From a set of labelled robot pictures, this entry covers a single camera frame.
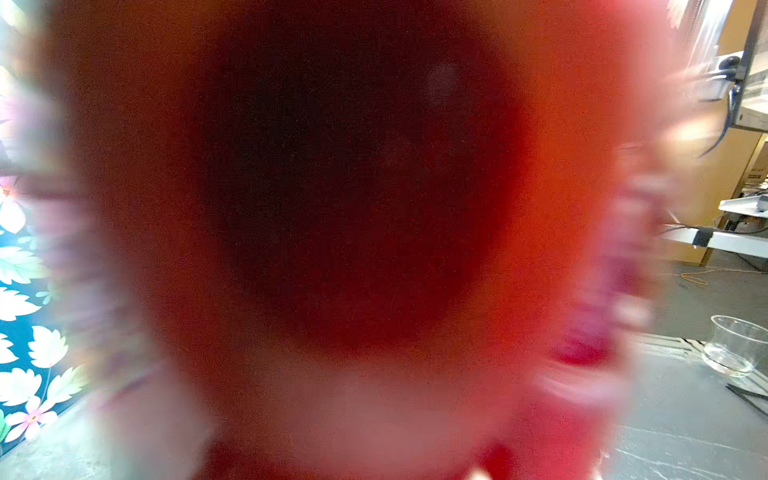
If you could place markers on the clear plastic cup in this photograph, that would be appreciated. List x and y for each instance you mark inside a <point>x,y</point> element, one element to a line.
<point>735,347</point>

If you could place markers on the white side table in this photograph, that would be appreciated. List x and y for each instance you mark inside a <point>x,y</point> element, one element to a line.
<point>750,243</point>

